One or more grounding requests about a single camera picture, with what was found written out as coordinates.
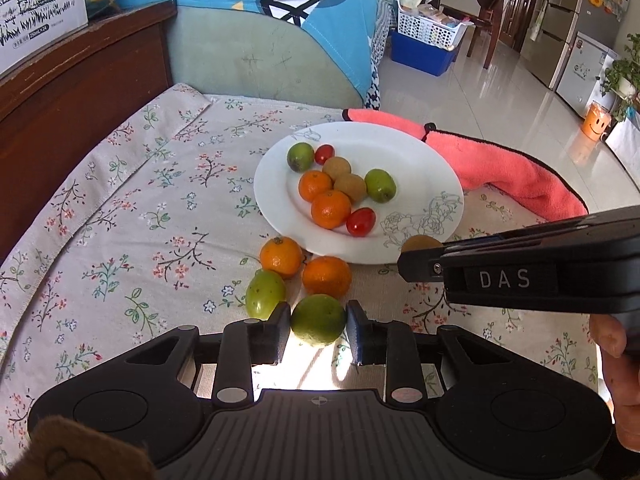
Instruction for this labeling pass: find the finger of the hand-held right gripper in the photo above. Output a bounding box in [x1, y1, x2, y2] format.
[397, 242, 447, 282]
[440, 233, 510, 253]

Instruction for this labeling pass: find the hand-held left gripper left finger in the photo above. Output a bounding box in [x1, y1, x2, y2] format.
[122, 302, 292, 407]

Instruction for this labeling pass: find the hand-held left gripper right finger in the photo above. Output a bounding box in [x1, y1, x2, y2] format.
[346, 300, 521, 408]

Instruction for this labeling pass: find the round green citrus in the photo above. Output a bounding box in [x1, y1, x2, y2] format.
[290, 294, 347, 347]

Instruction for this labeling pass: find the white plate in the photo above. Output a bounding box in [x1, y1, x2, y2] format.
[253, 121, 465, 266]

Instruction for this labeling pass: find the person's right hand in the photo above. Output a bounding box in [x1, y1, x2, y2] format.
[589, 314, 640, 453]

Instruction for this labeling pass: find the green jujube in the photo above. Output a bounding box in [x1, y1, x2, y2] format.
[245, 268, 287, 320]
[364, 168, 397, 204]
[286, 142, 315, 172]

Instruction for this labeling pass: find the orange tangerine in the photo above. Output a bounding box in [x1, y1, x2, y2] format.
[310, 190, 352, 230]
[260, 236, 303, 279]
[301, 256, 352, 300]
[298, 170, 333, 202]

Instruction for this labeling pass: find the coral fleece towel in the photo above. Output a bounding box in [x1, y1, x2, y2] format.
[341, 107, 590, 222]

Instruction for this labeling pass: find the kiwi front on plate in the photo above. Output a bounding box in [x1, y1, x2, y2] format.
[333, 173, 367, 205]

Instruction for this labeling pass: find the kiwi on plate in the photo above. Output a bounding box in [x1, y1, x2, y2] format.
[322, 156, 352, 181]
[333, 173, 367, 205]

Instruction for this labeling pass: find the kiwi back on plate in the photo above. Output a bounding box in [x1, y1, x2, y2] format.
[322, 156, 352, 181]

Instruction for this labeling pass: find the orange smiley bucket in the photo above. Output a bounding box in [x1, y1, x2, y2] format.
[580, 101, 612, 138]

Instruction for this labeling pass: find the floral tablecloth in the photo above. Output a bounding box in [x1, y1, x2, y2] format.
[0, 82, 601, 471]

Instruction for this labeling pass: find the houndstooth sofa cover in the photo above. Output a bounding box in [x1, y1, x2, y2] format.
[367, 0, 396, 111]

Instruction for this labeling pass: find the white small refrigerator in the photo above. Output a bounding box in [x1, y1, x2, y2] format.
[556, 31, 621, 118]

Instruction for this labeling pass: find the blue plastic bin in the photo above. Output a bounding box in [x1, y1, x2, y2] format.
[389, 30, 461, 77]

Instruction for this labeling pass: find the potted green plant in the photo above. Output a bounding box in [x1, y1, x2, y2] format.
[600, 35, 640, 121]

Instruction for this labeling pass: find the white perforated basket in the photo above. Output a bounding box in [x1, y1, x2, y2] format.
[397, 7, 468, 51]

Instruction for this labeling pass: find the pile of snack packets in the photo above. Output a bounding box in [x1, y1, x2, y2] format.
[417, 2, 463, 28]

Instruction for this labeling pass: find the blue star print pillow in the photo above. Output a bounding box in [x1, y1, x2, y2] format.
[90, 0, 381, 106]

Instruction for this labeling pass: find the silver refrigerator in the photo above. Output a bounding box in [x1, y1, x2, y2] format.
[520, 0, 593, 91]

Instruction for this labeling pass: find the green sofa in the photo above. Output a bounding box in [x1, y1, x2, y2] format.
[165, 2, 368, 111]

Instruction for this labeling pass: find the cow print cardboard box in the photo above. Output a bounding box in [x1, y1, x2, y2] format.
[0, 0, 90, 76]

